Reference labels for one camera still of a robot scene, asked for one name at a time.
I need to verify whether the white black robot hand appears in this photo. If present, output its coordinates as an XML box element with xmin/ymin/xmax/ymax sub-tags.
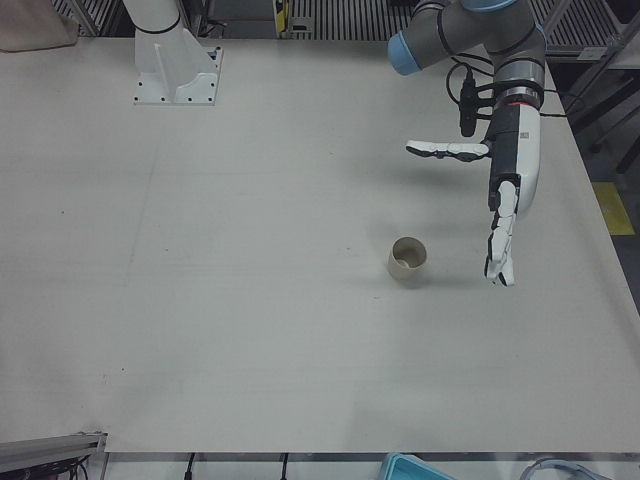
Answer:
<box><xmin>405</xmin><ymin>103</ymin><xmax>543</xmax><ymax>288</ymax></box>

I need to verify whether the cream paper cup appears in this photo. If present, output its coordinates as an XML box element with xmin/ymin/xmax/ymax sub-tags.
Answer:
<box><xmin>386</xmin><ymin>236</ymin><xmax>430</xmax><ymax>290</ymax></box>

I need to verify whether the clear plastic item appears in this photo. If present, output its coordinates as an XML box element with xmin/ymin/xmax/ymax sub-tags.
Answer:
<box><xmin>517</xmin><ymin>454</ymin><xmax>601</xmax><ymax>480</ymax></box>

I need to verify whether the light blue plastic bin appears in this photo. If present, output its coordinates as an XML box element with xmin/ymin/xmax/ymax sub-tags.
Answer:
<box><xmin>378</xmin><ymin>452</ymin><xmax>469</xmax><ymax>480</ymax></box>

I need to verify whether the white round column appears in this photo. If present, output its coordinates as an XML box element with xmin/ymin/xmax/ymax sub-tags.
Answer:
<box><xmin>122</xmin><ymin>0</ymin><xmax>182</xmax><ymax>35</ymax></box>

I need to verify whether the beige curtain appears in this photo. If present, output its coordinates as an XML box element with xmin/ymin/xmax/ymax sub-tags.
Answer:
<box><xmin>0</xmin><ymin>0</ymin><xmax>81</xmax><ymax>54</ymax></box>

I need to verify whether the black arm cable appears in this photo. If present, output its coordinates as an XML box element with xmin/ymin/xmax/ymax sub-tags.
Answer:
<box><xmin>446</xmin><ymin>53</ymin><xmax>570</xmax><ymax>120</ymax></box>

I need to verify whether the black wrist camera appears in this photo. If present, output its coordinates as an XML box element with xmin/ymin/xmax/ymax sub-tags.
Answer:
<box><xmin>459</xmin><ymin>72</ymin><xmax>479</xmax><ymax>138</ymax></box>

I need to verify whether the yellow black safety post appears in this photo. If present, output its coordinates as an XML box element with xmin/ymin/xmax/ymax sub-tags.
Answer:
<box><xmin>272</xmin><ymin>0</ymin><xmax>291</xmax><ymax>37</ymax></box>

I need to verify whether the white mount pedestal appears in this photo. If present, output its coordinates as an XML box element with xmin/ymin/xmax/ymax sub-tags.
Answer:
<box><xmin>132</xmin><ymin>27</ymin><xmax>225</xmax><ymax>107</ymax></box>

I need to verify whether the aluminium frame rail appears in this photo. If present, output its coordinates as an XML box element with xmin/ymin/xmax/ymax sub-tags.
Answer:
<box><xmin>0</xmin><ymin>430</ymin><xmax>109</xmax><ymax>480</ymax></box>

